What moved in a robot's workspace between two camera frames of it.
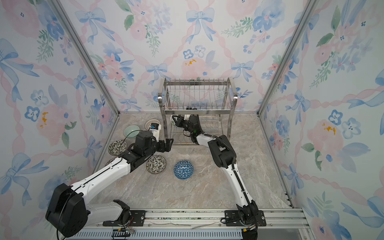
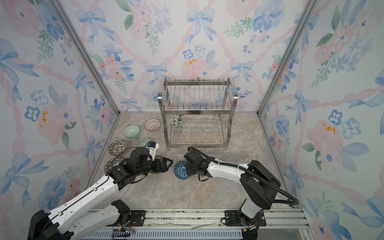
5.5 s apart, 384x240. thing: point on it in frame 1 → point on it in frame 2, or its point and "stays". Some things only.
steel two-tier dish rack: [213, 101] stays
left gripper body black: [160, 147] → [157, 168]
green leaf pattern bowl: [172, 121] stays
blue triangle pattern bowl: [183, 169] stays
